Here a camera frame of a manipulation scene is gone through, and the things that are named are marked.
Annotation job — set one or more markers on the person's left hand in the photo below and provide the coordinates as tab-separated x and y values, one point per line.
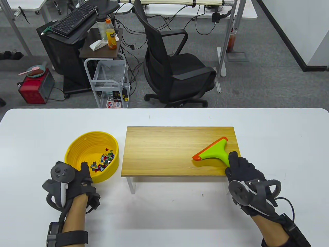
82	185

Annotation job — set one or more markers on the person's right hand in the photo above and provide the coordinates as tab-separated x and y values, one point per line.
241	167

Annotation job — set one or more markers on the grey hand controller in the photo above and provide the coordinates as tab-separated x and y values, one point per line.
239	191
61	173

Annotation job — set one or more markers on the green orange scraper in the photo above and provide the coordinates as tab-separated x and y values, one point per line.
216	151

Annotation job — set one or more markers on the pile of colourful sequins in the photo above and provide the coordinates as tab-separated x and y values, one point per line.
104	162

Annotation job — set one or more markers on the yellow fabric basket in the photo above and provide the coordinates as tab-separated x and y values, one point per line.
82	146

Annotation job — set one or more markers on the wooden tabletop organizer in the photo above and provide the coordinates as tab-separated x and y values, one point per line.
159	154

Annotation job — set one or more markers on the person's right forearm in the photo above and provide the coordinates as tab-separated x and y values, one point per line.
270	226

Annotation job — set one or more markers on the person's left forearm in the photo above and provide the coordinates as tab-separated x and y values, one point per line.
77	213

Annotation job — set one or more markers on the red card box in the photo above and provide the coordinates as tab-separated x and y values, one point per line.
114	104

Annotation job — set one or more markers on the white office desk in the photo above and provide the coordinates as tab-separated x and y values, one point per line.
222	64
19	33

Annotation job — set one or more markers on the red toaster oven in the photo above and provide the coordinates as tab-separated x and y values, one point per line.
30	90

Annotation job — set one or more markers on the black mesh office chair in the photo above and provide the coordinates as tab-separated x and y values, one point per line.
185	74

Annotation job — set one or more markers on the teal plate with food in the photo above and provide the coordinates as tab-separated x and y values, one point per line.
36	72

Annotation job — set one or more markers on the red drink bottle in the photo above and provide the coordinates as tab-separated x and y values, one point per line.
231	43

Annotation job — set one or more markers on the pink spatula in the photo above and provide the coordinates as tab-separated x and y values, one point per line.
25	72

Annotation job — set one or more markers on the black computer cabinet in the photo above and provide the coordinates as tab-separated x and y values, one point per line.
61	59

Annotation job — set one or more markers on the brown wooden side table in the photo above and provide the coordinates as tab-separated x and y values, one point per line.
108	52

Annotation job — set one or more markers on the white crumpled tissue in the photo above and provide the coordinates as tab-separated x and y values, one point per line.
97	45

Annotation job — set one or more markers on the black shoes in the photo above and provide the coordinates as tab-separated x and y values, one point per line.
10	55

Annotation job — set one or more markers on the orange juice bottle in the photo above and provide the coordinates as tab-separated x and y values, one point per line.
111	38

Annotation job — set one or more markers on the clear bottle dark cap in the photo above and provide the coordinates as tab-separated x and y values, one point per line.
101	28

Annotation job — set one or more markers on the black keyboard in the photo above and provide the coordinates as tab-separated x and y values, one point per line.
74	19

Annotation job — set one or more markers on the black monitor stand base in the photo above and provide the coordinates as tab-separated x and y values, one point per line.
105	6

